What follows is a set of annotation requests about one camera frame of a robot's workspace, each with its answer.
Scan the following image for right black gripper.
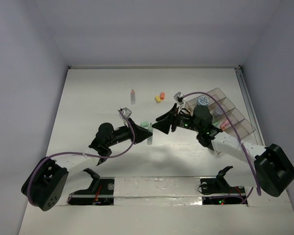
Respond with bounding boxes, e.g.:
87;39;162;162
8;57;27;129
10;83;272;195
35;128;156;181
151;103;202;135

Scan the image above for yellow highlighter cap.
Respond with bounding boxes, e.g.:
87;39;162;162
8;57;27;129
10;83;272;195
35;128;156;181
155;96;161;103

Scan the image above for blue lidded paint jar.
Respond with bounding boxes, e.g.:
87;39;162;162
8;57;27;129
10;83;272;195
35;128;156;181
196;95;210;107

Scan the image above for clear jar purple contents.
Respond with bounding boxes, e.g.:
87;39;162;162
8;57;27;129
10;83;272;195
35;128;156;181
213;107;224;117

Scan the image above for pink highlighter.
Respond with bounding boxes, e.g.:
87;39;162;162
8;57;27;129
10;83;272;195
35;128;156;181
220;119;232;130

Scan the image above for green highlighter cap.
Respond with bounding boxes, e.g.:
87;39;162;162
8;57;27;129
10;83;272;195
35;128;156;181
140;121;149;128

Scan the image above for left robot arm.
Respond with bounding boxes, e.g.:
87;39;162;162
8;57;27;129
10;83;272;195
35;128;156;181
21;118;152;212

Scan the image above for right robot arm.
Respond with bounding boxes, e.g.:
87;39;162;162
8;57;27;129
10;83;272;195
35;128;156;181
152;104;294;197

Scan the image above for orange highlighter cap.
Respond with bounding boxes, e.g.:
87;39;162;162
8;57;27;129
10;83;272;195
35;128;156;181
159;92;165;100

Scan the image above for silver foil strip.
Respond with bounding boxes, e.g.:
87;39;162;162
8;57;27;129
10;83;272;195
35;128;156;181
113;177;203;206

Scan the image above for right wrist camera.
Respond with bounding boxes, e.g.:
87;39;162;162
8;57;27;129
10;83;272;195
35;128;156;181
173;92;184;105

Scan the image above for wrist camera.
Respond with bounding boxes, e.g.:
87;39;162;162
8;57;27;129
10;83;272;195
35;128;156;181
118;107;132;121
173;92;184;105

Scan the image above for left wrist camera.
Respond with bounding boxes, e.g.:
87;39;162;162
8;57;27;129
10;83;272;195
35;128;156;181
118;107;132;121

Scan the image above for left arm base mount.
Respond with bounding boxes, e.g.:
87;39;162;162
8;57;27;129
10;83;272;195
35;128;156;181
67;168;115;206

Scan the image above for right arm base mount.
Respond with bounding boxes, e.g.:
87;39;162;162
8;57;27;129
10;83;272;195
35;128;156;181
197;166;247;206

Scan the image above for aluminium rail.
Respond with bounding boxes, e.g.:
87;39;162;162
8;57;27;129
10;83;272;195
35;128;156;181
235;66;265;145

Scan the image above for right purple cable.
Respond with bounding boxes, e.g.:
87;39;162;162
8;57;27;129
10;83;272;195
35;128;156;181
180;92;262;204

